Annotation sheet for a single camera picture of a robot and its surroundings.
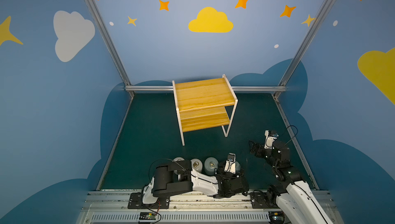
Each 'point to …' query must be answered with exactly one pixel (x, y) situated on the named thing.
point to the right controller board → (276, 217)
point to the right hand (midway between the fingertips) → (258, 140)
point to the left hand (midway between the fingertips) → (235, 162)
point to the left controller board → (147, 216)
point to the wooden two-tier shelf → (201, 105)
